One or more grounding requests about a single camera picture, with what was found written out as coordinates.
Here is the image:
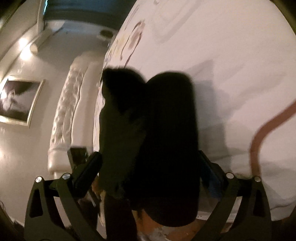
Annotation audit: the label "framed wall picture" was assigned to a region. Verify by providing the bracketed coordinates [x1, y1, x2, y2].
[1, 76, 45, 128]

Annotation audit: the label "white air conditioner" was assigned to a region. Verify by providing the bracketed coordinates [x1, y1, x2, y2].
[29, 27, 63, 55]

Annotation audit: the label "black pants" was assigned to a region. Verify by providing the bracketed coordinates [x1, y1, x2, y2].
[99, 68, 200, 240]

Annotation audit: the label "white tufted headboard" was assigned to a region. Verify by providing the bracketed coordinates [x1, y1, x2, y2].
[48, 51, 105, 179]

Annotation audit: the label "dark blue curtain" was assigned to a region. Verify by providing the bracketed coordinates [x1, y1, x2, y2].
[44, 0, 136, 30]

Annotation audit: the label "patterned white bed sheet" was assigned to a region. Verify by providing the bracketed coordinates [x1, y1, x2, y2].
[104, 1, 295, 220]

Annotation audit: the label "white bedside fan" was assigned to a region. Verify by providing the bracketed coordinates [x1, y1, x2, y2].
[96, 29, 115, 42]

